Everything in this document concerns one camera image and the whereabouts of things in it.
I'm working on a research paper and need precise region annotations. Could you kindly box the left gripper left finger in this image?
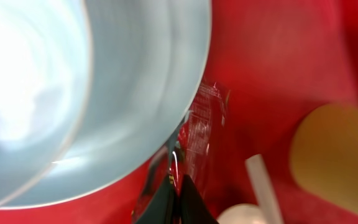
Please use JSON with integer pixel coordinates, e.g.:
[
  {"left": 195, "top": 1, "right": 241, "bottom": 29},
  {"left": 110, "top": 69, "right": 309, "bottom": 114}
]
[{"left": 134, "top": 175, "right": 176, "bottom": 224}]

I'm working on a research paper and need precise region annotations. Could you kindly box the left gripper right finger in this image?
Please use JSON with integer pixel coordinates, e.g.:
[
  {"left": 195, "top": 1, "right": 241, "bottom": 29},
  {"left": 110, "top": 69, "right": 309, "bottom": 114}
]
[{"left": 180, "top": 174, "right": 219, "bottom": 224}]

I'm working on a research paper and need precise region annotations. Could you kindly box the red clear plastic wrapper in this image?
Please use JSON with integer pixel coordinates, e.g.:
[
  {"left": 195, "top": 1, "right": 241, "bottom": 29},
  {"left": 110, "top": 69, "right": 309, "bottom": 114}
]
[{"left": 131, "top": 80, "right": 226, "bottom": 223}]

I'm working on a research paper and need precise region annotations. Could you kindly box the mint green bowl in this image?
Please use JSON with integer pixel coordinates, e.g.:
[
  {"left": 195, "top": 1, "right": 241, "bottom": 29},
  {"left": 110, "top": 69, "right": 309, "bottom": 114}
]
[{"left": 0, "top": 0, "right": 212, "bottom": 210}]

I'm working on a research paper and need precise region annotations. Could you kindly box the yellow plastic cup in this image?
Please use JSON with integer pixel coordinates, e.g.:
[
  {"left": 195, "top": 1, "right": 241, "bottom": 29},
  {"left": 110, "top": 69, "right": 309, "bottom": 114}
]
[{"left": 289, "top": 104, "right": 358, "bottom": 215}]

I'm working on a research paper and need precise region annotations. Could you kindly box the white rice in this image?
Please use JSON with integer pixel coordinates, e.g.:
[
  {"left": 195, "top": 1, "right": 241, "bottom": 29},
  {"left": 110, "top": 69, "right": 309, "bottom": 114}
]
[{"left": 0, "top": 0, "right": 90, "bottom": 148}]

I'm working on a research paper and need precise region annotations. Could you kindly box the white plastic spoon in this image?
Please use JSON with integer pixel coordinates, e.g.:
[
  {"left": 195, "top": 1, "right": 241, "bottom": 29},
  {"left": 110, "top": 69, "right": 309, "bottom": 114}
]
[{"left": 217, "top": 203, "right": 267, "bottom": 224}]

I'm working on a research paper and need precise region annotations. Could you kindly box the white plastic fork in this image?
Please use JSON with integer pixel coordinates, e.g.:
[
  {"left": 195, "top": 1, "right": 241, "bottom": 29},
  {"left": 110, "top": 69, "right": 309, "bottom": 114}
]
[{"left": 245, "top": 154, "right": 284, "bottom": 224}]

